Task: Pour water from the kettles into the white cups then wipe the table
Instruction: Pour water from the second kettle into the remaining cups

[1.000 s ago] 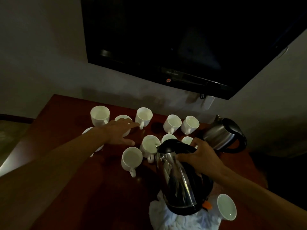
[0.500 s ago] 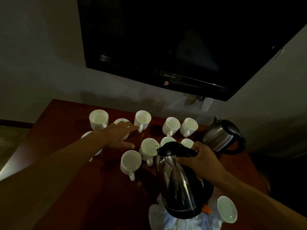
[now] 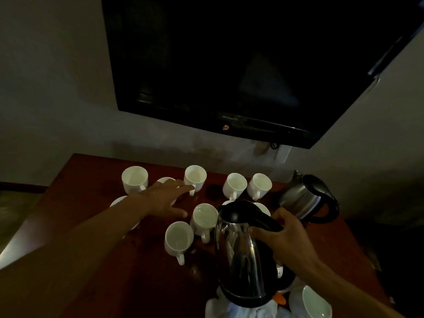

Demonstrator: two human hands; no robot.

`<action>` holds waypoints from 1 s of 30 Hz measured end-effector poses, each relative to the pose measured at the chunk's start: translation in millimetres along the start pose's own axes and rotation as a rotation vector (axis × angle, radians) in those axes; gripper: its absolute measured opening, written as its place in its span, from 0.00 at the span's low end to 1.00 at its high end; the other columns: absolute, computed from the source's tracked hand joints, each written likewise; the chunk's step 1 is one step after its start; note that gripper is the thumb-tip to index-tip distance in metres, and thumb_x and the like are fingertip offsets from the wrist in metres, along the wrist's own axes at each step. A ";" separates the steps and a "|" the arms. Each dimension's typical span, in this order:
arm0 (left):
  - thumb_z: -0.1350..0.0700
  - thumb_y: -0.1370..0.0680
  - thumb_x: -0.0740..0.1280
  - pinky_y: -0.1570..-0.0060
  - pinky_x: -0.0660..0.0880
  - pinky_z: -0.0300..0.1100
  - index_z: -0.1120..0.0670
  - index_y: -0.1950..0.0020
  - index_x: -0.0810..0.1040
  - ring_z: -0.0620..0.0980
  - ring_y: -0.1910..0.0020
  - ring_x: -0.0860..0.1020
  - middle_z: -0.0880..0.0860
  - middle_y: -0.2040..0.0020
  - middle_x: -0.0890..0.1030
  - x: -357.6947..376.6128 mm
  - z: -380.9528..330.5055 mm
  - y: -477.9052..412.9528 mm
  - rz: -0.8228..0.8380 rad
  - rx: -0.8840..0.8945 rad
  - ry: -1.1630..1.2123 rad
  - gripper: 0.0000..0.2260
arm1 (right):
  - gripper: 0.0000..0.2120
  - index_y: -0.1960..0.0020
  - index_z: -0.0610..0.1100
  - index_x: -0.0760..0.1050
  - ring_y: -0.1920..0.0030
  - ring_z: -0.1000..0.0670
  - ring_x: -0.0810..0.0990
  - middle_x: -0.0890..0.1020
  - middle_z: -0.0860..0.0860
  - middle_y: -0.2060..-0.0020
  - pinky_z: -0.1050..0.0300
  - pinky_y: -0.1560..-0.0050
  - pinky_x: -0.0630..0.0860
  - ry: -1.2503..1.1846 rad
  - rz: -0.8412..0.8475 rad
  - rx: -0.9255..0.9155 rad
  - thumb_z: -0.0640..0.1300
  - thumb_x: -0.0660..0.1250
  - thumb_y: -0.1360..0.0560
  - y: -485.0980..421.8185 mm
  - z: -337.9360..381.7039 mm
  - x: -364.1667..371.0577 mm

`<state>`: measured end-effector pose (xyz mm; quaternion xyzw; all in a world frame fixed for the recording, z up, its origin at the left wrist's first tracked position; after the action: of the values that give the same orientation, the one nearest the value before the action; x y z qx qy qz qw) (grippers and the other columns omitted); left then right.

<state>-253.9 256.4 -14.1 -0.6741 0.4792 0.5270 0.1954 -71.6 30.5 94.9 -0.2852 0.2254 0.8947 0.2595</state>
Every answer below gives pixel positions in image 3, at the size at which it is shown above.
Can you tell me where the person's left hand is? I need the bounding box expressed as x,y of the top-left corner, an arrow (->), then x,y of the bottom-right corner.
132,178 -> 195,220

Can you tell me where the person's right hand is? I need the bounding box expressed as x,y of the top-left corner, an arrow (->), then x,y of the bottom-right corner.
247,207 -> 320,279

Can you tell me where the group of white cups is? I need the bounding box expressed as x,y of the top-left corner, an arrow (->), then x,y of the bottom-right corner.
109,165 -> 234,266

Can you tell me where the white ceramic cup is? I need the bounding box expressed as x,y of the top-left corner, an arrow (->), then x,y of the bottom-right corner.
289,285 -> 333,318
246,173 -> 273,201
253,202 -> 272,217
222,172 -> 248,201

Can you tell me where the steel kettle with black lid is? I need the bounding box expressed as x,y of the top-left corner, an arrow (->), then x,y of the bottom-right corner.
278,170 -> 340,225

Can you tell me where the black and steel kettle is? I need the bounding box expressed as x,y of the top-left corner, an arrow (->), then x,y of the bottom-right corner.
214,200 -> 296,308

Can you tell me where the person's left forearm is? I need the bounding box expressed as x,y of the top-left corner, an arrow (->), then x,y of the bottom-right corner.
0,194 -> 150,318

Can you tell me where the person's right forearm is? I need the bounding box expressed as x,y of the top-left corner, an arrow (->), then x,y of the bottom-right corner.
303,260 -> 406,318

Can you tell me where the dark red wooden table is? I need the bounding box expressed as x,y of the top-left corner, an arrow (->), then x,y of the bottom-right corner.
0,153 -> 391,318

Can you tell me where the white crumpled cloth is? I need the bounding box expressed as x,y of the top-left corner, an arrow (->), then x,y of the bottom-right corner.
204,278 -> 300,318

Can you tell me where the black wall television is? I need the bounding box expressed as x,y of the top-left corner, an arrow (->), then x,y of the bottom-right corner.
101,0 -> 424,149

